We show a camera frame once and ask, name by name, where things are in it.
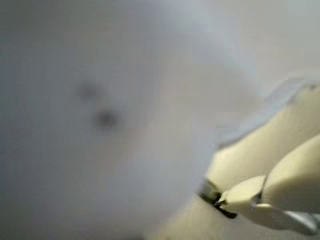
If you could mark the white duvet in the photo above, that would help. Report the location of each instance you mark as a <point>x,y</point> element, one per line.
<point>100,125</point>

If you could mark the silver robot left leg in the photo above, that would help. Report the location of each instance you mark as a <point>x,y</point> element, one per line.
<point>250,150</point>

